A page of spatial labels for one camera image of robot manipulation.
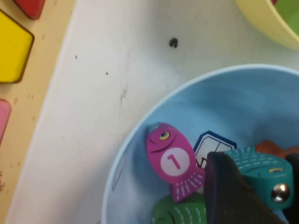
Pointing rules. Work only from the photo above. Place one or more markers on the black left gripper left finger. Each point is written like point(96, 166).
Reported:
point(229, 198)

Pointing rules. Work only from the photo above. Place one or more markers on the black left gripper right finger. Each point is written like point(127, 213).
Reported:
point(296, 186)

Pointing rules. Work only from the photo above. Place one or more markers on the teal fish piece number four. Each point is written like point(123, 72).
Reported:
point(257, 172)

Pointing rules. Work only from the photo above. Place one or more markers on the orange fish piece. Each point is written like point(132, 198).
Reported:
point(268, 147)

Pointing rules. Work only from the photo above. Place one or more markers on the green fish piece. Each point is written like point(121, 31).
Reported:
point(182, 212)

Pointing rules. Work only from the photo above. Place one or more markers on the magenta fish piece number one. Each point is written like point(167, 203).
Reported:
point(172, 161)

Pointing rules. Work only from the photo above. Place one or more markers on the blue plastic bowl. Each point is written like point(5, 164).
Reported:
point(210, 98)

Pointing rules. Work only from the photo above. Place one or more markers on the yellow plastic bowl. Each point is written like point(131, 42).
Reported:
point(261, 21)

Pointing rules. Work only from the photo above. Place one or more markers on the blue wooden puzzle board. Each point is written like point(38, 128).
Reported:
point(46, 58)

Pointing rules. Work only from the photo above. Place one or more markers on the loose white paper label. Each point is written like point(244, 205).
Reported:
point(208, 147)

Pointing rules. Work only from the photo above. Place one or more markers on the green wooden circle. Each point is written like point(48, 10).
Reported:
point(290, 14)

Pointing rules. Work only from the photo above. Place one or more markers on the pink wooden trapezoid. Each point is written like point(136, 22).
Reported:
point(4, 121)

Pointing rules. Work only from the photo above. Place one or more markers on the yellow wooden pentagon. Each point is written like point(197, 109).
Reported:
point(11, 51)

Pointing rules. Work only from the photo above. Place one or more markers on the red wooden triangle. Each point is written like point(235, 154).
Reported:
point(30, 8)

